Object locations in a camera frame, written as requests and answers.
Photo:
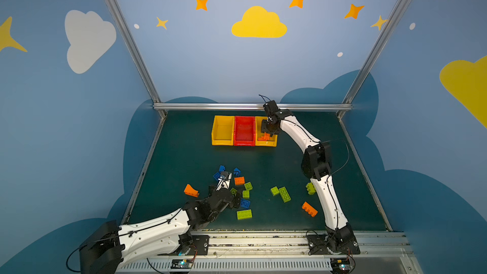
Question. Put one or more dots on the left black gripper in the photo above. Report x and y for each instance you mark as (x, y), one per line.
(231, 197)

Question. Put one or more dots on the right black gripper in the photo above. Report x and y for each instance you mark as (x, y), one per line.
(269, 129)

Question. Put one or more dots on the orange wedge lego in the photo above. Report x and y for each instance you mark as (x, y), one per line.
(190, 191)

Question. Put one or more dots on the orange 2x2 lego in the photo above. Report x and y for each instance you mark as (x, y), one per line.
(240, 181)

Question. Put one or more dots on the small green lego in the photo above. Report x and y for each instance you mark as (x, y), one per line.
(248, 186)
(246, 194)
(275, 191)

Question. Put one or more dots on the green 2x4 lego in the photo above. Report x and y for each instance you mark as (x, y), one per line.
(245, 214)
(284, 194)

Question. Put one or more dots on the orange stepped lego brick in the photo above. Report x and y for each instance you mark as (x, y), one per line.
(309, 209)

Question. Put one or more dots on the long orange lego piece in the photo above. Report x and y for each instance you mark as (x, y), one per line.
(265, 137)

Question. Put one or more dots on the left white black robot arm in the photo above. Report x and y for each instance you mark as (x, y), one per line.
(113, 246)

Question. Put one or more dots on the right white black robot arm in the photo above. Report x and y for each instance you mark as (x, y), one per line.
(317, 166)

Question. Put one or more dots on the right yellow bin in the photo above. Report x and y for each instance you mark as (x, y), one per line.
(258, 124)

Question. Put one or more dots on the yellow bin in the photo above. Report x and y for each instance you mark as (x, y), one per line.
(223, 130)
(258, 124)

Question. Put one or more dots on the blue lego brick flat left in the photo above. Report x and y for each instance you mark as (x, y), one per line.
(217, 176)

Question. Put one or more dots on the red middle bin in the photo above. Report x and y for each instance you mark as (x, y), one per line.
(244, 134)

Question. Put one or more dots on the green 2x4 lego bottom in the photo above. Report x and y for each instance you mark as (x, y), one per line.
(245, 214)

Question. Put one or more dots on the blue 2x4 lego brick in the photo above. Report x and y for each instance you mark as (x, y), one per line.
(245, 204)

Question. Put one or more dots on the left yellow bin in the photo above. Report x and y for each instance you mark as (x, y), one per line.
(223, 130)

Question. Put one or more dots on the left circuit board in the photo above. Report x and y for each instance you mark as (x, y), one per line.
(181, 264)

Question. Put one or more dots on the circuit board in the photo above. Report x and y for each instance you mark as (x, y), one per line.
(181, 264)
(341, 266)

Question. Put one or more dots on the green stacked lego right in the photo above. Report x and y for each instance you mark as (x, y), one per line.
(310, 188)

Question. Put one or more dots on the right circuit board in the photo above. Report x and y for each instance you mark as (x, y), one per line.
(341, 266)

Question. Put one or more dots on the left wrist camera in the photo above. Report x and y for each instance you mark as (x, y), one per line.
(224, 180)

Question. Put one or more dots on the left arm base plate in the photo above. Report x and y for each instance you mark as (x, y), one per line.
(198, 245)

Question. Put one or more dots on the aluminium frame back bar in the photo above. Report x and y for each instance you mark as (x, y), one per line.
(252, 107)

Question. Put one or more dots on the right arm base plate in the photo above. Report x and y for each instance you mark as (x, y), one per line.
(324, 244)

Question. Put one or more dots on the aluminium front rail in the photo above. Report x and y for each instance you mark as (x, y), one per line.
(286, 252)

